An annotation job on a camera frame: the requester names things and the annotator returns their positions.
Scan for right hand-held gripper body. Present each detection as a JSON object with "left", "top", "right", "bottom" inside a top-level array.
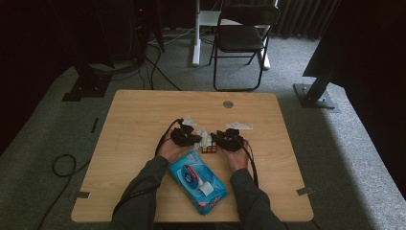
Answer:
[{"left": 219, "top": 121, "right": 254, "bottom": 153}]

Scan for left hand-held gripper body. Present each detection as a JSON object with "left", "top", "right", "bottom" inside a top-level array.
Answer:
[{"left": 169, "top": 116, "right": 199, "bottom": 149}]

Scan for white wet wipe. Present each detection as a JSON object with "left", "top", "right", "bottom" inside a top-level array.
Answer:
[{"left": 192, "top": 127, "right": 214, "bottom": 151}]

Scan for blue wet wipes pack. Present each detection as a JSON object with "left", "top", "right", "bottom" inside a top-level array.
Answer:
[{"left": 167, "top": 150, "right": 229, "bottom": 217}]

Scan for person's left hand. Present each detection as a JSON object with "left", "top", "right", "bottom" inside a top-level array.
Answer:
[{"left": 157, "top": 137, "right": 193, "bottom": 164}]

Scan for person's right hand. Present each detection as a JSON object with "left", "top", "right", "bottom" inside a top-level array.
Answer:
[{"left": 220, "top": 147, "right": 250, "bottom": 173}]

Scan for black tape strip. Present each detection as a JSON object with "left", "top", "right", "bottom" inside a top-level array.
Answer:
[{"left": 90, "top": 117, "right": 101, "bottom": 134}]

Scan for black beam stand with plate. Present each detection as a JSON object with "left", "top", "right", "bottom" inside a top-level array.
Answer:
[{"left": 292, "top": 32, "right": 341, "bottom": 114}]

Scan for black folding chair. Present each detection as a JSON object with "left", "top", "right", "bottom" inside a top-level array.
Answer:
[{"left": 209, "top": 3, "right": 282, "bottom": 93}]

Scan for black stand with base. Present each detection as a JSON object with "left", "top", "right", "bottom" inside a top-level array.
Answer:
[{"left": 47, "top": 0, "right": 117, "bottom": 103}]

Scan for dark equipment rack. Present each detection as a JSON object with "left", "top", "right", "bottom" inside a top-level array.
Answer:
[{"left": 126, "top": 0, "right": 166, "bottom": 65}]

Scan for dark pleated curtain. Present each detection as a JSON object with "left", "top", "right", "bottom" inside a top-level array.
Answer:
[{"left": 273, "top": 0, "right": 340, "bottom": 41}]

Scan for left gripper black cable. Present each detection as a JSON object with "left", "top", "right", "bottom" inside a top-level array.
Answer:
[{"left": 111, "top": 118, "right": 186, "bottom": 219}]

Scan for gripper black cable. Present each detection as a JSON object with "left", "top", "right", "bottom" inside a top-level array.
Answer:
[
  {"left": 234, "top": 135, "right": 259, "bottom": 189},
  {"left": 111, "top": 118, "right": 186, "bottom": 219}
]

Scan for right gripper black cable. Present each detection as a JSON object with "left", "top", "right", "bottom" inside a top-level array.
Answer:
[{"left": 234, "top": 135, "right": 259, "bottom": 189}]

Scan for black floor cables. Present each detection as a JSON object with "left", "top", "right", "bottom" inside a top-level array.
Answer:
[{"left": 140, "top": 41, "right": 182, "bottom": 92}]

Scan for white desk frame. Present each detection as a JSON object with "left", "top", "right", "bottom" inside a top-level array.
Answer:
[{"left": 192, "top": 0, "right": 280, "bottom": 71}]

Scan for white floor cable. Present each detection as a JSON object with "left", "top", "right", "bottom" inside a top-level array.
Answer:
[{"left": 147, "top": 26, "right": 196, "bottom": 46}]

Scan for black looped floor cable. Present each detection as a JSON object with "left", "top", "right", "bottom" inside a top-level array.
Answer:
[{"left": 36, "top": 153, "right": 93, "bottom": 230}]

